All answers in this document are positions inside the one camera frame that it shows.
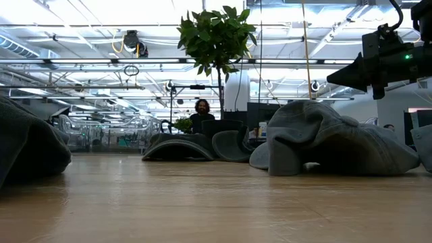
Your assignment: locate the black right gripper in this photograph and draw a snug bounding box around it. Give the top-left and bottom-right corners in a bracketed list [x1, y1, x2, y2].
[326, 23, 411, 101]

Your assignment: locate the dark grey baseball cap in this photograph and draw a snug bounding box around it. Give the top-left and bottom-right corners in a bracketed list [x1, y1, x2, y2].
[211, 126, 260, 163]
[0, 95, 72, 188]
[141, 132, 219, 162]

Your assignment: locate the dark monitor with pink edge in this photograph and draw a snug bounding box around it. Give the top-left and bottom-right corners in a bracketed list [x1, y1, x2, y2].
[404, 107, 432, 146]

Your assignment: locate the black computer monitor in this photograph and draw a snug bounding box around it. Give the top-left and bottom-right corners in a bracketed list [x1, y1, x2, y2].
[246, 102, 281, 131]

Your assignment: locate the black plant pot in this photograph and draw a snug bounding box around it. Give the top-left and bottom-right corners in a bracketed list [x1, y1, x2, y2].
[201, 119, 244, 140]

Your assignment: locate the green leafy potted plant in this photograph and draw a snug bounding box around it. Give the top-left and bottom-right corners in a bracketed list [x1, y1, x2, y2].
[176, 5, 258, 121]

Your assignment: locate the small green shrub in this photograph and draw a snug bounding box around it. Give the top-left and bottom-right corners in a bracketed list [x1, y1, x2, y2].
[172, 117, 194, 134]

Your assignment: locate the yellow hanging cable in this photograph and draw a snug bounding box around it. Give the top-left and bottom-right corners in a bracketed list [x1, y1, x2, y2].
[301, 0, 313, 101]

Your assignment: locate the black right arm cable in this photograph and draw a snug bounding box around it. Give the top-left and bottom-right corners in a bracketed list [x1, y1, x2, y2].
[387, 0, 405, 32]

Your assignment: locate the black hanging cable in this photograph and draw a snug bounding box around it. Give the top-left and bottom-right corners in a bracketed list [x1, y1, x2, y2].
[258, 0, 265, 102]

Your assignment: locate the black ceiling cable reel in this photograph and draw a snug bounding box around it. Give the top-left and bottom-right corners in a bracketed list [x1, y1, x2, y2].
[122, 29, 149, 59]

